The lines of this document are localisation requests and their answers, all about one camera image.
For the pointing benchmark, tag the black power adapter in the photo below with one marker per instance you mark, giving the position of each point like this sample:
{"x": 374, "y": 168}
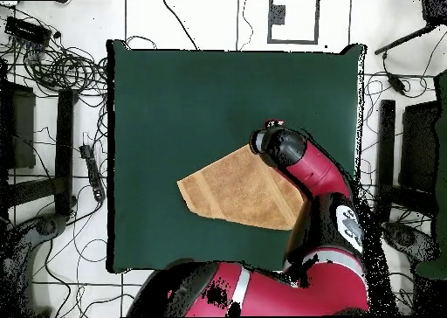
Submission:
{"x": 396, "y": 82}

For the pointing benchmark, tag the orange terry towel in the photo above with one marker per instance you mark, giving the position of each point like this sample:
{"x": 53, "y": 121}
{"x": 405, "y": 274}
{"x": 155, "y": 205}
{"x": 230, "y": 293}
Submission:
{"x": 237, "y": 192}

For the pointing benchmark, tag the black network switch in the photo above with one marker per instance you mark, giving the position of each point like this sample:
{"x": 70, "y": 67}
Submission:
{"x": 28, "y": 31}

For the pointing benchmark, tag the black tripod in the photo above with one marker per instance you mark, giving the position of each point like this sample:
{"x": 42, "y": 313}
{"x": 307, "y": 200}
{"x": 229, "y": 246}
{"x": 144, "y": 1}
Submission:
{"x": 434, "y": 10}

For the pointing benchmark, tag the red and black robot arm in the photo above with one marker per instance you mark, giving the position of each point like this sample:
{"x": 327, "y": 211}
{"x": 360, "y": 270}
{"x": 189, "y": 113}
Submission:
{"x": 314, "y": 178}

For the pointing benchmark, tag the black power strip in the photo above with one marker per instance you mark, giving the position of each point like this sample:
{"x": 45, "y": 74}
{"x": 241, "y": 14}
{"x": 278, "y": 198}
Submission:
{"x": 92, "y": 171}

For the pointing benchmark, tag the dark green tablecloth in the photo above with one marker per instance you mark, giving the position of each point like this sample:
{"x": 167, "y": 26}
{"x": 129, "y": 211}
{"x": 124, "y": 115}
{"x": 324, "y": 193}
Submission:
{"x": 174, "y": 105}

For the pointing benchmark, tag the grey square frame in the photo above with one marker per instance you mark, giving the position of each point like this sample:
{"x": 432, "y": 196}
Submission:
{"x": 293, "y": 42}

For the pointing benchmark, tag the grey stand base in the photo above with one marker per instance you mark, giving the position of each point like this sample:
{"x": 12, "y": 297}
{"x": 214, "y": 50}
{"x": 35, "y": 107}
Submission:
{"x": 405, "y": 237}
{"x": 45, "y": 225}

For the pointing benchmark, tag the black stand bar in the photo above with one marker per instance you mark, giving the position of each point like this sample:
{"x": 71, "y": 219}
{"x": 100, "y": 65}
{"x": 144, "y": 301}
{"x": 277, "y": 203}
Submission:
{"x": 387, "y": 139}
{"x": 64, "y": 150}

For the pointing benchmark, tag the dark box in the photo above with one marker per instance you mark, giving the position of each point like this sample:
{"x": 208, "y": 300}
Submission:
{"x": 419, "y": 146}
{"x": 21, "y": 129}

